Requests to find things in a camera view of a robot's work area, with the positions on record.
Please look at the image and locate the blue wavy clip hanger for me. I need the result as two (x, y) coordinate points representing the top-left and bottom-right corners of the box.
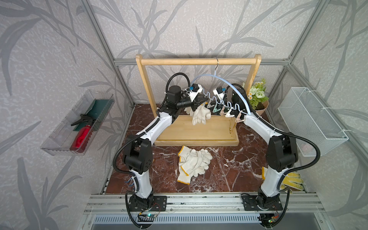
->
(191, 71), (255, 121)

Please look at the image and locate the white glove hung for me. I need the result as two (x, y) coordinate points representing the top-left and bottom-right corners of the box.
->
(184, 107), (194, 117)
(191, 105), (211, 125)

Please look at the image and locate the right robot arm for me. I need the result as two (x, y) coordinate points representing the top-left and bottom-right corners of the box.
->
(213, 83), (321, 205)

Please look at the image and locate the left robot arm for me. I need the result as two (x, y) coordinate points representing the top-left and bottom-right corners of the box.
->
(113, 72), (208, 206)

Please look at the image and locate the pink clothes peg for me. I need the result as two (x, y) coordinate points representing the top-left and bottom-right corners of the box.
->
(235, 112), (244, 123)

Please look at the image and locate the potted white flower plant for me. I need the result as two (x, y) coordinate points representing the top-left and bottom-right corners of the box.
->
(248, 78), (269, 116)

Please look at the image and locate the wooden clothes rack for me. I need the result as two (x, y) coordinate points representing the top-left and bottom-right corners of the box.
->
(136, 54), (262, 146)

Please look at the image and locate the white glove with yellow cuff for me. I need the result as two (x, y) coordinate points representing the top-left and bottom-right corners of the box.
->
(178, 146), (213, 177)

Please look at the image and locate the yellow rubber-coated glove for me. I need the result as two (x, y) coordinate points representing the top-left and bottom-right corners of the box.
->
(261, 167), (303, 196)

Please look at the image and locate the green cloth in tray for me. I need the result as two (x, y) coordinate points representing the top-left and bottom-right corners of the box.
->
(71, 99), (110, 131)

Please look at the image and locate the blue hand rake tool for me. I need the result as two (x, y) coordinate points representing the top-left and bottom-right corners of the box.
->
(125, 176), (135, 187)

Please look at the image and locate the red spray bottle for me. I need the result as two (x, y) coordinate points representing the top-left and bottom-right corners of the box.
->
(70, 114), (95, 153)

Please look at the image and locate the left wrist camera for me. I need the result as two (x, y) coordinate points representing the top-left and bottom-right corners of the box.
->
(189, 83), (203, 102)

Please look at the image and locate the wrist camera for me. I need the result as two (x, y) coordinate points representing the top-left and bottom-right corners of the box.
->
(213, 87), (227, 101)
(189, 83), (203, 102)

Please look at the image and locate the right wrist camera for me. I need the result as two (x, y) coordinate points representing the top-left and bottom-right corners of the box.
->
(213, 87), (227, 101)

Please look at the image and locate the white wire mesh basket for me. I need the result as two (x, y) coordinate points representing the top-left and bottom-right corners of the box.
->
(278, 87), (349, 156)

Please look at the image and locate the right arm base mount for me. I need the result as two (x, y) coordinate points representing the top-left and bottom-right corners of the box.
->
(241, 193), (283, 211)

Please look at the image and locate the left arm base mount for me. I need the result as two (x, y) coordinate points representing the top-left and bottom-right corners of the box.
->
(128, 195), (167, 211)

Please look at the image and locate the clear plastic wall tray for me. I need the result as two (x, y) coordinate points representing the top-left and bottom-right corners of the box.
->
(41, 90), (115, 156)

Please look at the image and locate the aluminium front rail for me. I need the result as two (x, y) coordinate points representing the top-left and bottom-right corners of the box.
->
(78, 192), (334, 230)

